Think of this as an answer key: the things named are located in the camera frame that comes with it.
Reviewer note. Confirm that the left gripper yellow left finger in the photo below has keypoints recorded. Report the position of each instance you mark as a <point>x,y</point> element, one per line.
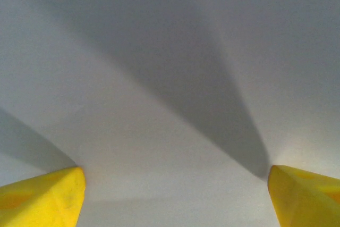
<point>40,200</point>

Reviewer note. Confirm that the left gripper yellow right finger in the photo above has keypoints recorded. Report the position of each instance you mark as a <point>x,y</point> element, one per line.
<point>305,200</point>

